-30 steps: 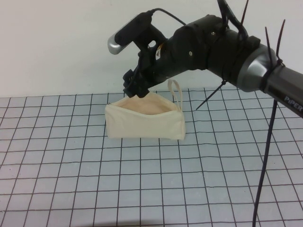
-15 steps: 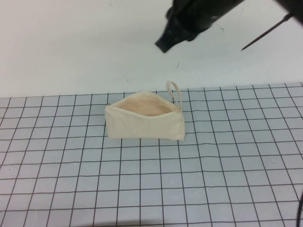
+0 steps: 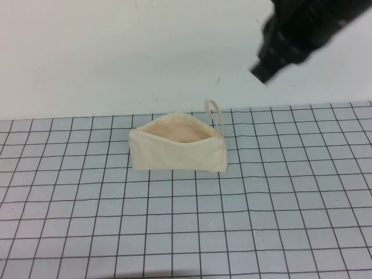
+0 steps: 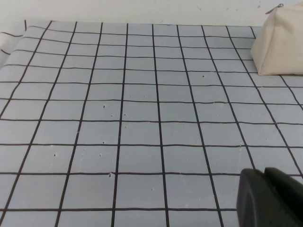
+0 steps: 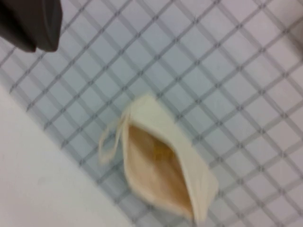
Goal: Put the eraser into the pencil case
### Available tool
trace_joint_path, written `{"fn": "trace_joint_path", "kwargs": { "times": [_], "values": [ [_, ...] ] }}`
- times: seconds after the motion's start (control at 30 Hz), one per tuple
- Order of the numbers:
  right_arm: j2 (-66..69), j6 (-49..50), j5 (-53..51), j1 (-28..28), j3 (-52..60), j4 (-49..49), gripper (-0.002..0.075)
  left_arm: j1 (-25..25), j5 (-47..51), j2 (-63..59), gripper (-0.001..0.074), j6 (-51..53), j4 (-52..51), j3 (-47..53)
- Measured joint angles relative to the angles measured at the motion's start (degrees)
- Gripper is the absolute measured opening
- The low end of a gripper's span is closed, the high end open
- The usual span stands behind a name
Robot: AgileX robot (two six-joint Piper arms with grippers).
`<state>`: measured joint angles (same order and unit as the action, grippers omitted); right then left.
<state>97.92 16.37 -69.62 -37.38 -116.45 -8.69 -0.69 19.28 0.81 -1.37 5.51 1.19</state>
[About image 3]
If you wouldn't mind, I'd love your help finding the cream fabric pencil case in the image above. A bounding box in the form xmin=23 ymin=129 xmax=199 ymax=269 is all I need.
xmin=128 ymin=99 xmax=226 ymax=173

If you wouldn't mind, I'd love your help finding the blue-grey grid mat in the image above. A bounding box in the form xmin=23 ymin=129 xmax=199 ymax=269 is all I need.
xmin=0 ymin=100 xmax=372 ymax=279

